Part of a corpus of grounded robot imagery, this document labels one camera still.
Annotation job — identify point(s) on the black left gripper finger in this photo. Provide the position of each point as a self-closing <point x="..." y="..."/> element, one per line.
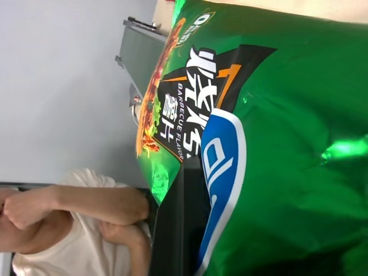
<point x="178" y="230"/>

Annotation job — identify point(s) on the green barbecue chip bag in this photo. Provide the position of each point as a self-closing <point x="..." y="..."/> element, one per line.
<point x="287" y="115"/>

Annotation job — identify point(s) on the conveyor control box red light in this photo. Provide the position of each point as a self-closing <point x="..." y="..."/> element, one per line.
<point x="135" y="96"/>

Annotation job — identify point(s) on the grey conveyor belt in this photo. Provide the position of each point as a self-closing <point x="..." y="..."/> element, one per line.
<point x="141" y="51"/>

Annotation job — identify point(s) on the bystander's bare hand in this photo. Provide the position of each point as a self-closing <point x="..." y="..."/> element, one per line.
<point x="26" y="208"/>

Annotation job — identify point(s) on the person in white t-shirt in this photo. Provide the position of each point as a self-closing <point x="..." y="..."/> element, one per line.
<point x="72" y="253"/>

